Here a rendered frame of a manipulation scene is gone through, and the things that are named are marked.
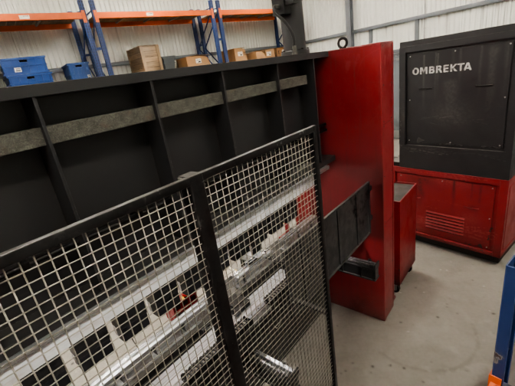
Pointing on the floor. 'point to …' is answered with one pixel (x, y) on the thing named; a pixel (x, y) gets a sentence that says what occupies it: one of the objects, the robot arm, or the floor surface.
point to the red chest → (404, 230)
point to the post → (205, 223)
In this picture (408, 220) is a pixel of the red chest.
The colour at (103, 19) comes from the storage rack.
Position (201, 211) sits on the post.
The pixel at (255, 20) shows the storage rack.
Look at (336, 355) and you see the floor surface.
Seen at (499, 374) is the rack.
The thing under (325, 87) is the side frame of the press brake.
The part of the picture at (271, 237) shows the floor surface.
